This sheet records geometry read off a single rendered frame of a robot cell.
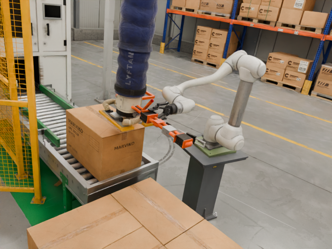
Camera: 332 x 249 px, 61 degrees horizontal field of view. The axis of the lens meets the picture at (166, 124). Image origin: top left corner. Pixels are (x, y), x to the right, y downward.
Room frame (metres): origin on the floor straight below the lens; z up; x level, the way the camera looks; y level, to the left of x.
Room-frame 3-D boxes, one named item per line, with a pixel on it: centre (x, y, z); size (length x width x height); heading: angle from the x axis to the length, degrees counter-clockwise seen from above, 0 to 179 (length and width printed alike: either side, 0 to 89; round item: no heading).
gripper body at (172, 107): (1.90, 0.00, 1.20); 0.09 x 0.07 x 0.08; 136
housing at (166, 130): (1.58, -0.02, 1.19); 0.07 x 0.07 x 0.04; 42
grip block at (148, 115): (1.73, 0.12, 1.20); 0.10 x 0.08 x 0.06; 132
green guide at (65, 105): (3.16, 1.18, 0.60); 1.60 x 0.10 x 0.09; 46
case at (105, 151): (2.17, 0.52, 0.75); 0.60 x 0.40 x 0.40; 46
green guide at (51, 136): (2.77, 1.55, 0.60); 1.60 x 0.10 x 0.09; 46
